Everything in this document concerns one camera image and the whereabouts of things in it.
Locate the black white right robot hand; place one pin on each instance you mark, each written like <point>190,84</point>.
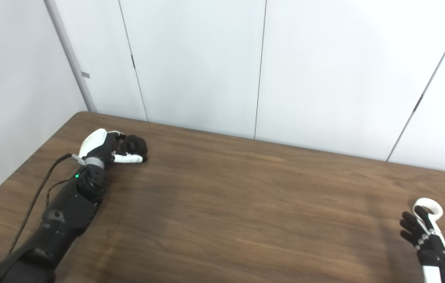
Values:
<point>436,255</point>

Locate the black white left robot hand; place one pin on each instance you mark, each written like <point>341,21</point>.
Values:
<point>94,142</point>

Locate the round black plastic part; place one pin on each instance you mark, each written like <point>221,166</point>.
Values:
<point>138,145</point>

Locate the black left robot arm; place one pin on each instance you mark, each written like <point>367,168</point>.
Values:
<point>65,212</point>

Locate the grey wall corner post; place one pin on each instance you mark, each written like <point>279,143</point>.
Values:
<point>69,55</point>

